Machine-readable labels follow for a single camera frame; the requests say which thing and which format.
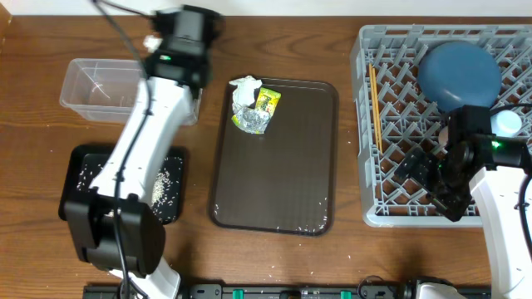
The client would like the dark blue plate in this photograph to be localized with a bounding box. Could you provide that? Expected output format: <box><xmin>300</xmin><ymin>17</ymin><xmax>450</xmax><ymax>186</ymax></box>
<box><xmin>416</xmin><ymin>42</ymin><xmax>502</xmax><ymax>112</ymax></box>

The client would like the pile of white rice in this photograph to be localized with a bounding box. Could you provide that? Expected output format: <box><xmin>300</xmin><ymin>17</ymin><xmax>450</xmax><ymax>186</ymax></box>
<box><xmin>76</xmin><ymin>154</ymin><xmax>185</xmax><ymax>224</ymax></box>

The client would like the yellow green snack wrapper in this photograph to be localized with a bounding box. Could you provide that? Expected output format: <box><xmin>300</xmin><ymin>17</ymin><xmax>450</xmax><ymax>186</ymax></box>
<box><xmin>255</xmin><ymin>87</ymin><xmax>282</xmax><ymax>115</ymax></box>

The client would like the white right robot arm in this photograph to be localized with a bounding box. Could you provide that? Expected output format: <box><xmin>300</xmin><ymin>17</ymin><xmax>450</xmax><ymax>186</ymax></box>
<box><xmin>395</xmin><ymin>105</ymin><xmax>531</xmax><ymax>298</ymax></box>

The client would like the pink plastic cup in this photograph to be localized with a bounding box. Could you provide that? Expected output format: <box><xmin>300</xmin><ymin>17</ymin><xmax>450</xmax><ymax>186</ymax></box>
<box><xmin>438</xmin><ymin>126</ymin><xmax>449</xmax><ymax>146</ymax></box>

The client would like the black shallow tray bin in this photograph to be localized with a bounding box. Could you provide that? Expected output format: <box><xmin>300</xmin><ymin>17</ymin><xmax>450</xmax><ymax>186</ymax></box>
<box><xmin>58</xmin><ymin>144</ymin><xmax>187</xmax><ymax>221</ymax></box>

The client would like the clear plastic bin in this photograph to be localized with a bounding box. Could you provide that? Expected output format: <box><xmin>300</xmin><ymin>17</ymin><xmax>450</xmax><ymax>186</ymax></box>
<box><xmin>60</xmin><ymin>58</ymin><xmax>185</xmax><ymax>125</ymax></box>

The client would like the white paper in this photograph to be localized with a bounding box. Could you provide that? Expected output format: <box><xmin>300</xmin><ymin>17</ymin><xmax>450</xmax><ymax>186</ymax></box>
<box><xmin>229</xmin><ymin>76</ymin><xmax>263</xmax><ymax>114</ymax></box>

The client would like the white napkin wrapper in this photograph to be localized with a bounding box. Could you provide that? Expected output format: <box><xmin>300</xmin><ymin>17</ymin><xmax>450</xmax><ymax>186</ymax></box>
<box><xmin>143</xmin><ymin>35</ymin><xmax>162</xmax><ymax>53</ymax></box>

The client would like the light blue cup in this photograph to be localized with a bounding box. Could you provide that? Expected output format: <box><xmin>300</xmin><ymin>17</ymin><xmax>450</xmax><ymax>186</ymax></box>
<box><xmin>490</xmin><ymin>110</ymin><xmax>523</xmax><ymax>138</ymax></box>

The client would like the brown serving tray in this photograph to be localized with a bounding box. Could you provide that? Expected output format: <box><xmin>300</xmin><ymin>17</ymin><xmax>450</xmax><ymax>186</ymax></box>
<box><xmin>209</xmin><ymin>78</ymin><xmax>339</xmax><ymax>237</ymax></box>

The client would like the grey dishwasher rack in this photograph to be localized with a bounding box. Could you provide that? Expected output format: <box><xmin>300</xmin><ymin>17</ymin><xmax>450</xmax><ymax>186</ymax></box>
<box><xmin>350</xmin><ymin>24</ymin><xmax>531</xmax><ymax>228</ymax></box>

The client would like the silver foil snack wrapper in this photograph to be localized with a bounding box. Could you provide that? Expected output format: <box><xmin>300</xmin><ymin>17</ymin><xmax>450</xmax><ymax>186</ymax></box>
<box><xmin>231</xmin><ymin>107</ymin><xmax>271</xmax><ymax>135</ymax></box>

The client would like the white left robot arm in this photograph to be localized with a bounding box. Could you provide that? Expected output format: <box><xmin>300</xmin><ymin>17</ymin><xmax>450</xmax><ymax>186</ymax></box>
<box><xmin>58</xmin><ymin>5</ymin><xmax>224</xmax><ymax>298</ymax></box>

